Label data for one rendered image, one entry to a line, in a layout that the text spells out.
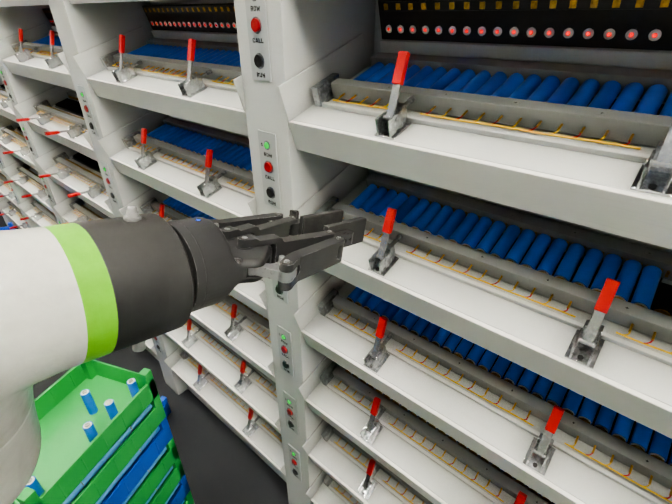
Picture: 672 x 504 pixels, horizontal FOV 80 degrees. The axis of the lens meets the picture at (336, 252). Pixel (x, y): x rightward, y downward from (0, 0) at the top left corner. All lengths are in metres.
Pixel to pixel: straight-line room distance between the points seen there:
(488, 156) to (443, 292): 0.19
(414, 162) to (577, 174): 0.17
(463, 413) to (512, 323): 0.20
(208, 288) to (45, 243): 0.11
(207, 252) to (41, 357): 0.12
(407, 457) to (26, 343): 0.69
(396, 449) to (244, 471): 0.73
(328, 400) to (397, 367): 0.25
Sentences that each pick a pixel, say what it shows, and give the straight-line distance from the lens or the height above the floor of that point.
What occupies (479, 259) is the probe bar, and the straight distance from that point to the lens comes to 0.56.
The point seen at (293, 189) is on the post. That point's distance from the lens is 0.63.
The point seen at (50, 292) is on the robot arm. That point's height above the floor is 1.11.
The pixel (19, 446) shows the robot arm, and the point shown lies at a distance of 0.36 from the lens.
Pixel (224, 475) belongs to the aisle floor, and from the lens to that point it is 1.49.
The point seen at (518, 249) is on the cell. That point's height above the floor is 0.98.
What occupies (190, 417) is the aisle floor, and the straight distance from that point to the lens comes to 1.65.
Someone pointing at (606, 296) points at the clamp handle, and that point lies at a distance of 0.49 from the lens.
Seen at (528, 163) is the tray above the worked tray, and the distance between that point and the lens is 0.44.
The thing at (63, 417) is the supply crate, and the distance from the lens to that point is 1.13.
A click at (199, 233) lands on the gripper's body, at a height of 1.10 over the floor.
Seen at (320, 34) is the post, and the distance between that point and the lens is 0.64.
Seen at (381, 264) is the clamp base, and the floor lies 0.94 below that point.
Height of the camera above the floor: 1.24
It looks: 30 degrees down
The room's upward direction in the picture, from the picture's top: straight up
